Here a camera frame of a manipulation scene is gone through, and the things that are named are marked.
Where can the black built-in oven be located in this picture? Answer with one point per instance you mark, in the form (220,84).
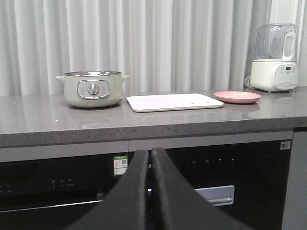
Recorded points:
(51,194)

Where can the black built-in dishwasher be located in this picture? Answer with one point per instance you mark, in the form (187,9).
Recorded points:
(248,181)

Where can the white blender appliance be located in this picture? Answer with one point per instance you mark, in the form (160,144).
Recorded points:
(274,67)

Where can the cream bear serving tray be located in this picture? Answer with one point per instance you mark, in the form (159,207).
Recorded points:
(172,102)

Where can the pink round plate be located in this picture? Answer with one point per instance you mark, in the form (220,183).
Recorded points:
(237,97)

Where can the grey cabinet door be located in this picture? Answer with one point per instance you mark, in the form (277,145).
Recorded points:
(295,210)

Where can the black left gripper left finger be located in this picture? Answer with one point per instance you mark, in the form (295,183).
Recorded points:
(124,208)

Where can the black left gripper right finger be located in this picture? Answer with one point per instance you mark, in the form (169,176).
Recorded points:
(178,206)

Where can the white pleated curtain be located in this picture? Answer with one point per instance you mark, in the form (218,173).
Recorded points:
(163,45)

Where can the pale green electric pot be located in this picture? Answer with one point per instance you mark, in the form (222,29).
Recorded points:
(92,89)

